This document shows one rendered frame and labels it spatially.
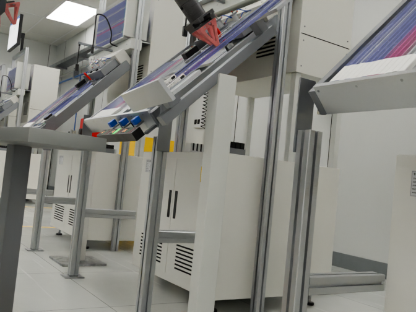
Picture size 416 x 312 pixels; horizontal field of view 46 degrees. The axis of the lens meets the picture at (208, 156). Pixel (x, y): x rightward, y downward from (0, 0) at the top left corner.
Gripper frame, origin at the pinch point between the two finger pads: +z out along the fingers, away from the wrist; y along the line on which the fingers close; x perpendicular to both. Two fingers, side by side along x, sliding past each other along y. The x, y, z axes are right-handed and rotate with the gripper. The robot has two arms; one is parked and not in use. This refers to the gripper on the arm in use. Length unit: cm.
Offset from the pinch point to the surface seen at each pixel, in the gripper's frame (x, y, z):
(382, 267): -67, 104, 185
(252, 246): 17, 36, 75
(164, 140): 23.6, 24.2, 17.7
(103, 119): 25, 73, 3
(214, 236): 37, -3, 44
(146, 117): 21.0, 34.1, 8.9
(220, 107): 12.4, -3.6, 15.3
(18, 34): -55, 504, -110
